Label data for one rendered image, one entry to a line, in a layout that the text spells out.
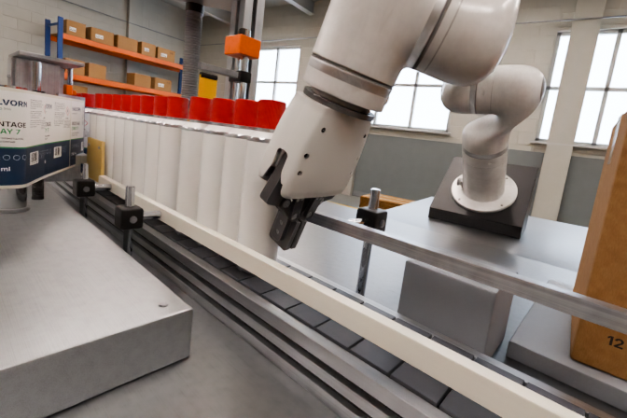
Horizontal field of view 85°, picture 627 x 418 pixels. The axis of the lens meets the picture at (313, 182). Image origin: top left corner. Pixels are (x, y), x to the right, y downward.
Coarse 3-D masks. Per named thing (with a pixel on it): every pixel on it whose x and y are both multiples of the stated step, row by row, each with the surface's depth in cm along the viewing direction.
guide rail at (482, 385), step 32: (192, 224) 45; (224, 256) 40; (256, 256) 37; (288, 288) 33; (320, 288) 31; (352, 320) 28; (384, 320) 27; (416, 352) 24; (448, 352) 24; (448, 384) 23; (480, 384) 22; (512, 384) 21; (512, 416) 20; (544, 416) 19; (576, 416) 19
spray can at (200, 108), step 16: (192, 96) 49; (192, 112) 49; (208, 112) 49; (192, 128) 48; (192, 144) 48; (192, 160) 49; (192, 176) 49; (192, 192) 49; (176, 208) 51; (192, 208) 50
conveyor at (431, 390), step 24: (96, 192) 71; (192, 240) 49; (216, 264) 42; (288, 264) 45; (264, 288) 37; (336, 288) 40; (288, 312) 33; (312, 312) 33; (384, 312) 35; (336, 336) 30; (360, 336) 30; (384, 360) 27; (480, 360) 29; (408, 384) 25; (432, 384) 25; (528, 384) 27; (456, 408) 23; (480, 408) 23; (576, 408) 25
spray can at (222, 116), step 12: (216, 108) 46; (228, 108) 46; (216, 120) 46; (228, 120) 46; (204, 132) 46; (216, 132) 45; (204, 144) 46; (216, 144) 45; (204, 156) 46; (216, 156) 46; (204, 168) 46; (216, 168) 46; (204, 180) 46; (216, 180) 46; (204, 192) 46; (216, 192) 46; (204, 204) 47; (216, 204) 47; (204, 216) 47; (216, 216) 47; (216, 228) 47
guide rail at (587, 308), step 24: (336, 216) 39; (360, 240) 36; (384, 240) 34; (408, 240) 33; (432, 264) 31; (456, 264) 29; (480, 264) 28; (504, 288) 27; (528, 288) 26; (552, 288) 25; (576, 312) 24; (600, 312) 23; (624, 312) 22
